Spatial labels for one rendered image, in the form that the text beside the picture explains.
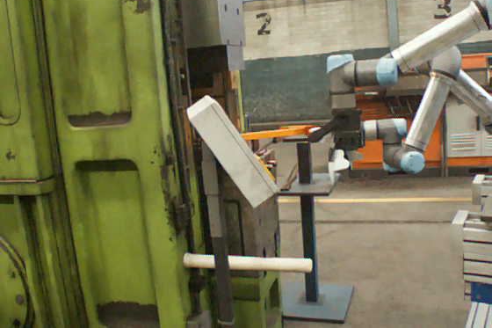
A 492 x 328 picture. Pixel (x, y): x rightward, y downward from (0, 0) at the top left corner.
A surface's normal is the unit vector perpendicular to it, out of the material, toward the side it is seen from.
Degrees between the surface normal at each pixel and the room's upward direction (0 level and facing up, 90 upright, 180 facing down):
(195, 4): 90
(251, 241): 90
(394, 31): 90
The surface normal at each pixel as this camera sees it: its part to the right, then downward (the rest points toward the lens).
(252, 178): 0.12, 0.14
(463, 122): -0.32, 0.18
